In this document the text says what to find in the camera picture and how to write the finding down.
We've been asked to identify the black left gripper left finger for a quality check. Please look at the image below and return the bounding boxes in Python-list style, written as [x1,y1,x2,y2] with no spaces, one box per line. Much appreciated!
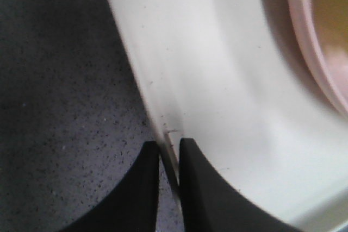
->
[62,141,159,231]

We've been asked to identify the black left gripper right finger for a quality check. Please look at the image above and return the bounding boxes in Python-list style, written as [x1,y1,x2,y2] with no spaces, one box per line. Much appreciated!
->
[179,138,297,231]

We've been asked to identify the cream bear serving tray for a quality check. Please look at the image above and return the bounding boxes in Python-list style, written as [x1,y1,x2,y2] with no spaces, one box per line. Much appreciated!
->
[108,0,347,231]

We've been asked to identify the pink round plate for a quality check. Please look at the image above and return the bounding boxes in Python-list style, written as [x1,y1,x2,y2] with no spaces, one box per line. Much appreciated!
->
[288,0,347,115]

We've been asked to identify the green lettuce leaf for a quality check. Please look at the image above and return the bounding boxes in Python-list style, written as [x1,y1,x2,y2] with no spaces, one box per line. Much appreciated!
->
[313,0,347,52]

